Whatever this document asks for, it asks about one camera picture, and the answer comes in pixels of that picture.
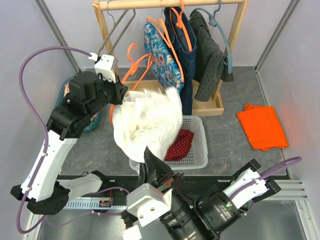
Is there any teal laundry basket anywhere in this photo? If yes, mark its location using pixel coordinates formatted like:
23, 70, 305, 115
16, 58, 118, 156
55, 77, 101, 133

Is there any orange hanger of white skirt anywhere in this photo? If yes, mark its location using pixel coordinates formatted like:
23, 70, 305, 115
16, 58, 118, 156
108, 42, 155, 126

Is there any wooden clothes rack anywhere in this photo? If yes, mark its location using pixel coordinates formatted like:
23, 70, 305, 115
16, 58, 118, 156
92, 0, 250, 117

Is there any orange hanger of floral skirt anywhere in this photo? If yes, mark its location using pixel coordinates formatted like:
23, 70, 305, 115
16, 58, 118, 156
146, 16, 185, 83

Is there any orange folded cloth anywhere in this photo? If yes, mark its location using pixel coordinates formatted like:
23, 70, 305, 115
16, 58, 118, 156
236, 103, 289, 151

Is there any slotted grey cable duct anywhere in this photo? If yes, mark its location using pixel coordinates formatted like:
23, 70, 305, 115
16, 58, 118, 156
64, 198, 126, 210

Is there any blue floral skirt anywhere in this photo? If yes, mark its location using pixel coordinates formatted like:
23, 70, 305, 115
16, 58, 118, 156
143, 21, 184, 93

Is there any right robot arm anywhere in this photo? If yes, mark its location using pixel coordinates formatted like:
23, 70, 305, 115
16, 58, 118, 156
127, 149, 284, 240

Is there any blue-grey hanger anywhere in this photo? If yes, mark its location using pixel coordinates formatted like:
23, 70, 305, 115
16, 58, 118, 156
191, 0, 233, 74

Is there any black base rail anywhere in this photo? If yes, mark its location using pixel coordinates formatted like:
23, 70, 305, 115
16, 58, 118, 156
57, 174, 292, 208

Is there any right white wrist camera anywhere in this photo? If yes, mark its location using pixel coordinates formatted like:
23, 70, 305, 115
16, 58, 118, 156
121, 183, 173, 240

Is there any peach floral garment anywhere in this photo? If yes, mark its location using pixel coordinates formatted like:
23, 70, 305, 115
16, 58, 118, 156
63, 83, 70, 97

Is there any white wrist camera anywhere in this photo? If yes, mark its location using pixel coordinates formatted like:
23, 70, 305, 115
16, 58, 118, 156
121, 183, 173, 240
88, 52, 117, 83

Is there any orange hanger of denim skirt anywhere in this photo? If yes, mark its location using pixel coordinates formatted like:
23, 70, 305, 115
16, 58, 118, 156
170, 0, 193, 52

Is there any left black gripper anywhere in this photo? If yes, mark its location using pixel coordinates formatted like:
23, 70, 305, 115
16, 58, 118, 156
86, 72, 129, 117

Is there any dark denim skirt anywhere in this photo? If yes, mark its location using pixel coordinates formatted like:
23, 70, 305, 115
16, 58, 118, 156
164, 7, 197, 116

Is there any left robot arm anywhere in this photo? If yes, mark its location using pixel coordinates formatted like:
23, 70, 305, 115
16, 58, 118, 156
10, 71, 128, 215

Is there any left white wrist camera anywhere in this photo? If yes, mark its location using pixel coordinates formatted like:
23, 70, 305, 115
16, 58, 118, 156
88, 52, 117, 83

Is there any red polka dot skirt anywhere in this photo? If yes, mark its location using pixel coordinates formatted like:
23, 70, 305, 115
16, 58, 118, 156
164, 129, 194, 162

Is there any grey metal hanger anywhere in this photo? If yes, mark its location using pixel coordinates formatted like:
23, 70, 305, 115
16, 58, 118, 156
92, 0, 136, 56

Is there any dark grey dotted garment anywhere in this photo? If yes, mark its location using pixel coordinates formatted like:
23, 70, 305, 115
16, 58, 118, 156
189, 10, 235, 102

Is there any white plastic laundry basket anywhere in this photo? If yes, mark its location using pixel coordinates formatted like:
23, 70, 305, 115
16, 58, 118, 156
128, 115, 209, 172

